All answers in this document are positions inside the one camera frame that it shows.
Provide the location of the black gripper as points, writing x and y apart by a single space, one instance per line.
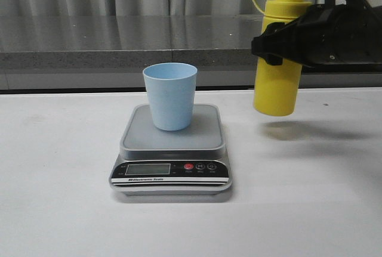
337 36

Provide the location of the yellow squeeze bottle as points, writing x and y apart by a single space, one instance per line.
276 87

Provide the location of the light blue plastic cup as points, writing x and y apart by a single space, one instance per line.
170 90

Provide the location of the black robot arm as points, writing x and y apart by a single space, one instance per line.
338 32

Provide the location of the digital kitchen scale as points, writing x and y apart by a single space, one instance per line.
191 161

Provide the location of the grey stone counter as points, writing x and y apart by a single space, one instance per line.
109 53

